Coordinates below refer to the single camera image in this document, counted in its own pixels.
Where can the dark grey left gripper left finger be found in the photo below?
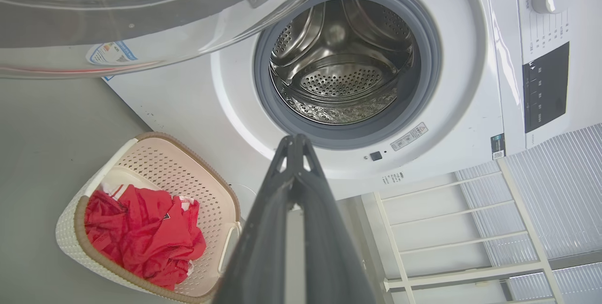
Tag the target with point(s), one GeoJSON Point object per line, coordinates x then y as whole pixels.
{"type": "Point", "coordinates": [258, 247]}

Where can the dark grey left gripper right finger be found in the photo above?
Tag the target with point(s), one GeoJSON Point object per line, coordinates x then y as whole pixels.
{"type": "Point", "coordinates": [329, 257]}

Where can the round black-rimmed glass washer door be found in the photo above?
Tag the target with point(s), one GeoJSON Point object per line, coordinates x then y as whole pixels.
{"type": "Point", "coordinates": [141, 26]}

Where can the white front-load washing machine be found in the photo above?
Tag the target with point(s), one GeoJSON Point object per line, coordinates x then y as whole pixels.
{"type": "Point", "coordinates": [470, 59]}

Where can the small printed text label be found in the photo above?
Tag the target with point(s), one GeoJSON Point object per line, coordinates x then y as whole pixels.
{"type": "Point", "coordinates": [392, 178]}

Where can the cream perforated laundry basket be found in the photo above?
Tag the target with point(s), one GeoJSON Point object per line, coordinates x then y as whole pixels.
{"type": "Point", "coordinates": [188, 172]}

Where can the red garment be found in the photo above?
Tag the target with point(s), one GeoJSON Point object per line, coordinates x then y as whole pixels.
{"type": "Point", "coordinates": [141, 233]}

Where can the white metal rack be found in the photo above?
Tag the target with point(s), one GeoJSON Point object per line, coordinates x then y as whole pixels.
{"type": "Point", "coordinates": [470, 274]}

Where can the white warning sticker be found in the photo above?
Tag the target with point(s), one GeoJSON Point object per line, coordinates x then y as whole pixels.
{"type": "Point", "coordinates": [409, 136]}

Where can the stainless steel washer drum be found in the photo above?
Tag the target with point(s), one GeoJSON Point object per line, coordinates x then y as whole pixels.
{"type": "Point", "coordinates": [338, 83]}

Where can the black barcode sticker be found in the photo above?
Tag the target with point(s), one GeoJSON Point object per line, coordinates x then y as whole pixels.
{"type": "Point", "coordinates": [498, 146]}

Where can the blue energy label sticker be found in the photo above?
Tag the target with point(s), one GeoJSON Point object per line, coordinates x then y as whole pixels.
{"type": "Point", "coordinates": [110, 53]}

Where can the ribbed translucent panel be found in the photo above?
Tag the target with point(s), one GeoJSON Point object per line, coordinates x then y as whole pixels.
{"type": "Point", "coordinates": [564, 191]}

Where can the black washer display panel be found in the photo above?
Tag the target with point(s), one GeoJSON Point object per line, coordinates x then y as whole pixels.
{"type": "Point", "coordinates": [545, 92]}

